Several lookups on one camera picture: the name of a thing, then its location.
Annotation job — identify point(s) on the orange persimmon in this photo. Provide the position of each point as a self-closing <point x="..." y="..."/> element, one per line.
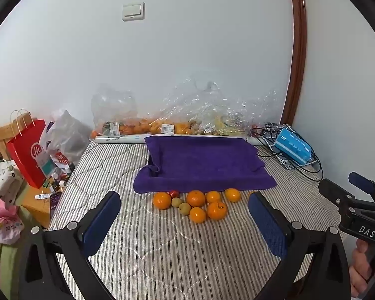
<point x="232" y="195"/>
<point x="217" y="211"/>

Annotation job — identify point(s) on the clear bag of brown fruit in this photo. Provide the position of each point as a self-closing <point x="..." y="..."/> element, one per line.
<point x="200" y="126"/>

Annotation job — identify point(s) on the grey striped quilt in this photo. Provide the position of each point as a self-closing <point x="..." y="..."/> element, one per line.
<point x="175" y="250"/>

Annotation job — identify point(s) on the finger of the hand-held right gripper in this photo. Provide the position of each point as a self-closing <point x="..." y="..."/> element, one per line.
<point x="334" y="192"/>
<point x="362" y="182"/>

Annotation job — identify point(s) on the red paper bag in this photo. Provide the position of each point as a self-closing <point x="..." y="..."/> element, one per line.
<point x="26" y="153"/>

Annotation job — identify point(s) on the translucent grey plastic bag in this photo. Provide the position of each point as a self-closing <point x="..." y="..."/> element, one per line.
<point x="67" y="134"/>

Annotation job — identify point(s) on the small red fruit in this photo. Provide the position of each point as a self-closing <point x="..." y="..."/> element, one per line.
<point x="174" y="193"/>

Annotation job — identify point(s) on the small white tube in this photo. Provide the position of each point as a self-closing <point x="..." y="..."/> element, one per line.
<point x="43" y="196"/>

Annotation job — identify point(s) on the red white snack packet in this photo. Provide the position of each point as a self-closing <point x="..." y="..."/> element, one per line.
<point x="58" y="158"/>

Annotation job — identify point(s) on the purple towel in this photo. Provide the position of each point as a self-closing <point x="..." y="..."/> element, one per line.
<point x="203" y="162"/>

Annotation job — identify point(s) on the wooden nightstand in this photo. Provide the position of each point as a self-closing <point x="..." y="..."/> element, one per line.
<point x="34" y="207"/>

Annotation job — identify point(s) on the green cloth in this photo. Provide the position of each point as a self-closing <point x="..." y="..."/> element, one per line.
<point x="6" y="256"/>

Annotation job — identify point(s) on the white wall switch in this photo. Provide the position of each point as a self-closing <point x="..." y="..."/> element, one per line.
<point x="133" y="11"/>

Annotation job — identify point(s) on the small yellow-green fruit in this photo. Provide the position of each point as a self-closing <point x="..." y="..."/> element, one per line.
<point x="176" y="202"/>
<point x="184" y="209"/>

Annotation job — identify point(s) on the brown wooden door frame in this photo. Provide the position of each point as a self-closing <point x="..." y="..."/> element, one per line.
<point x="297" y="53"/>

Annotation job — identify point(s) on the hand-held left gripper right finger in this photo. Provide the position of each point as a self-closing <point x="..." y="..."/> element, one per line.
<point x="265" y="225"/>

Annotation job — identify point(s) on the clear bag of bananas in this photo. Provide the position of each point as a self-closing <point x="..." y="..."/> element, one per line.
<point x="228" y="128"/>

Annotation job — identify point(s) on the person's right hand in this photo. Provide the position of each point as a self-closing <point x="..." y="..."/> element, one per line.
<point x="361" y="265"/>

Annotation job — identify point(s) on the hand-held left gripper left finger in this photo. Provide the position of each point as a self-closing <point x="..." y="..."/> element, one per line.
<point x="100" y="225"/>

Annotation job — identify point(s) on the dark purple packet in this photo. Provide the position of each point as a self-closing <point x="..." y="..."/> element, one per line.
<point x="54" y="199"/>

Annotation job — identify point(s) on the pink printed cloth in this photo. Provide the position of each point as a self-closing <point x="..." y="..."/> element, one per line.
<point x="0" y="222"/>

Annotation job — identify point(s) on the white flower-print cloth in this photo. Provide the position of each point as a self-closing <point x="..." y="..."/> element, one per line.
<point x="3" y="176"/>

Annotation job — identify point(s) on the large orange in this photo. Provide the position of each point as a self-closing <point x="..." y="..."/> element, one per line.
<point x="196" y="198"/>

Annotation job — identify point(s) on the clear bag of oranges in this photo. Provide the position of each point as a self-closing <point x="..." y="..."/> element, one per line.
<point x="181" y="128"/>

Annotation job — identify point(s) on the clear bag of tangerines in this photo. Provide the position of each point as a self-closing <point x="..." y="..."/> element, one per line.
<point x="125" y="128"/>

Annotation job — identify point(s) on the blue tissue pack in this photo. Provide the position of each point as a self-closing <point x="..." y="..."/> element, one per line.
<point x="292" y="145"/>

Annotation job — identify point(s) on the white paper roll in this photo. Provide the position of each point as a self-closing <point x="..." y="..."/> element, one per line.
<point x="122" y="139"/>

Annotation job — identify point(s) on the wooden headboard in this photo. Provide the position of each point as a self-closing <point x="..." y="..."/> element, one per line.
<point x="0" y="137"/>

